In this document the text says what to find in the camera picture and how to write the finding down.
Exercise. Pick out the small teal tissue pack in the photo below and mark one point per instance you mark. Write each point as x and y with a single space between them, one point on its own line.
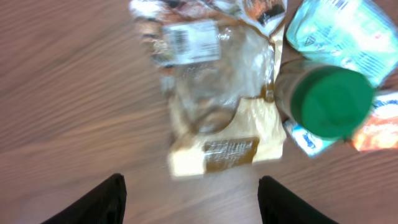
311 144

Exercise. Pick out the brown snack pouch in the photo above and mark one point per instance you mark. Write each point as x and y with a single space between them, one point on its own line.
218 61

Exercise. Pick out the teal tissue pack wrapper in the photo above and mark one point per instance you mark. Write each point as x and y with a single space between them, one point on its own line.
352 34

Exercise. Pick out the green lid jar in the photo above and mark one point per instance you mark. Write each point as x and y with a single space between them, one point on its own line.
326 100

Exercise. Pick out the orange tissue pack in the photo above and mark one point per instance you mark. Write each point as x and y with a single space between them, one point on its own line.
380 130

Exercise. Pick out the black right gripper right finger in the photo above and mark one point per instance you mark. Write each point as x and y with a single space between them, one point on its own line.
278 205

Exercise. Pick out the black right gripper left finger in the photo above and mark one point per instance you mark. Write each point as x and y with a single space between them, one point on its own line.
105 204

